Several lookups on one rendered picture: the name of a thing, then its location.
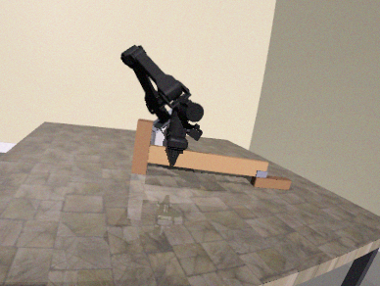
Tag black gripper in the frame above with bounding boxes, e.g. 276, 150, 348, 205
166, 115, 188, 166

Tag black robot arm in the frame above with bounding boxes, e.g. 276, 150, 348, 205
120, 45, 204, 141

